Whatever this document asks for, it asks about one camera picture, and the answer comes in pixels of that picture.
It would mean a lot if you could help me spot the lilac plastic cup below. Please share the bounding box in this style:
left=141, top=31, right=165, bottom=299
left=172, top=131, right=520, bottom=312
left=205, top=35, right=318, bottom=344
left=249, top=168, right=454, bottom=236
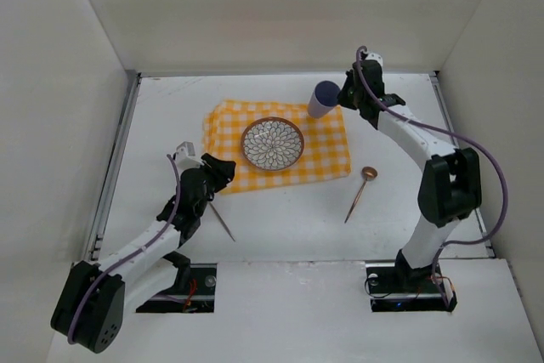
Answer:
left=307, top=81, right=340, bottom=119

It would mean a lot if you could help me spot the floral patterned ceramic plate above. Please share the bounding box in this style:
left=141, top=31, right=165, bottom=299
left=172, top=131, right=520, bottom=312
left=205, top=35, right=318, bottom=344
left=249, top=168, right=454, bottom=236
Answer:
left=241, top=116, right=305, bottom=172

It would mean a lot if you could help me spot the yellow white checkered napkin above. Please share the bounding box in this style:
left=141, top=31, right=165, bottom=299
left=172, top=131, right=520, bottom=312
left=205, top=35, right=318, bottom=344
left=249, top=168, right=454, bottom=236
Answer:
left=202, top=99, right=351, bottom=194

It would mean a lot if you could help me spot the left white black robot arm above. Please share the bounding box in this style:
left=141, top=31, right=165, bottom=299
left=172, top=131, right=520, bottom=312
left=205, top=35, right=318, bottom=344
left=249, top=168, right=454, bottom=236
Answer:
left=50, top=151, right=236, bottom=354

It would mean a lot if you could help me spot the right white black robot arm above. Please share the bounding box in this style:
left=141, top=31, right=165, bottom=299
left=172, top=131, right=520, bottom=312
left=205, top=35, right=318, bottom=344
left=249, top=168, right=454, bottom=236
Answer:
left=337, top=60, right=482, bottom=285

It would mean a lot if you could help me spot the silver metal fork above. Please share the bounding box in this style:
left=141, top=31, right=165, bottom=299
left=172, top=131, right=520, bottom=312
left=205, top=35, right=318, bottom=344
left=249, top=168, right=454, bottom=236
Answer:
left=208, top=201, right=236, bottom=242

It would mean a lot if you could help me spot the copper coloured spoon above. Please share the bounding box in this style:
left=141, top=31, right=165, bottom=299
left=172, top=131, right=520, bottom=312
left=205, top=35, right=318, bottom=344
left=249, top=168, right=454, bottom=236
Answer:
left=344, top=166, right=378, bottom=223

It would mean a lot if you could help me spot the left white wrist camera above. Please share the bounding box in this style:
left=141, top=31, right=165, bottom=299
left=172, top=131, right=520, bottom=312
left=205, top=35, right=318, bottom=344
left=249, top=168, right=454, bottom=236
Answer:
left=173, top=141, right=202, bottom=172

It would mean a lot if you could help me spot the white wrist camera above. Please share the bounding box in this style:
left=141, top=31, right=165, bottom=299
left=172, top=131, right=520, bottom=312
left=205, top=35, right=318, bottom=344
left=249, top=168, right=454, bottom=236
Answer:
left=173, top=141, right=202, bottom=172
left=360, top=48, right=383, bottom=66

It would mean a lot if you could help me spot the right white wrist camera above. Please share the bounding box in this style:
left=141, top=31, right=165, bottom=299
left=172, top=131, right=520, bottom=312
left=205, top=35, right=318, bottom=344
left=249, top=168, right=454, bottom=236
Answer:
left=360, top=48, right=383, bottom=66

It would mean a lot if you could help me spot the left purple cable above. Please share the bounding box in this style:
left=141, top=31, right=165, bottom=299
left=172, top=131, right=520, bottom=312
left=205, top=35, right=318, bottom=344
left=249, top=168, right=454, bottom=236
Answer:
left=66, top=153, right=186, bottom=345

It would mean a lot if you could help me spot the purple cable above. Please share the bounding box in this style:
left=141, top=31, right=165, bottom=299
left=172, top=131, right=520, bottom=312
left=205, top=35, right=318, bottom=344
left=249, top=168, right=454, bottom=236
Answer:
left=354, top=45, right=509, bottom=311
left=66, top=153, right=186, bottom=345

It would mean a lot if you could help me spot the right aluminium table rail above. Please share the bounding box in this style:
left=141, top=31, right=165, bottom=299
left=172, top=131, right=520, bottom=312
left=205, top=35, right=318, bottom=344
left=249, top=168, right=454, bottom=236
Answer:
left=423, top=74, right=495, bottom=258

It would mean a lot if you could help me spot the aluminium table rail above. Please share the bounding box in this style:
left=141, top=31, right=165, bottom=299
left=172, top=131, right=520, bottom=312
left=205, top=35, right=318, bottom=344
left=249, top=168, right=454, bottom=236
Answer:
left=423, top=74, right=495, bottom=258
left=82, top=70, right=141, bottom=262

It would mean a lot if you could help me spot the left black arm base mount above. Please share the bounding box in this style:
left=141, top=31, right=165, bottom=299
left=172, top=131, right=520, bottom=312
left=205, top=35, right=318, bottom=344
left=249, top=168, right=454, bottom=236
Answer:
left=135, top=252, right=218, bottom=314

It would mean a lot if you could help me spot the left aluminium table rail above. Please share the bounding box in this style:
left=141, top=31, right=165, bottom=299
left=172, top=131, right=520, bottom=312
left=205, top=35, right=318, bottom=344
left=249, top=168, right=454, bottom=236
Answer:
left=82, top=70, right=141, bottom=262

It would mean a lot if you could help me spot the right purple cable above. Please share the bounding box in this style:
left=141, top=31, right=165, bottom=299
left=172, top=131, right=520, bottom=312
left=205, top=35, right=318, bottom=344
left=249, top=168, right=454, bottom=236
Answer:
left=354, top=45, right=509, bottom=311

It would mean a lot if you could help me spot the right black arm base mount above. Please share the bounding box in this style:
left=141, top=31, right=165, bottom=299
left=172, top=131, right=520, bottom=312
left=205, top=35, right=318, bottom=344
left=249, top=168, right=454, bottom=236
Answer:
left=364, top=262, right=457, bottom=313

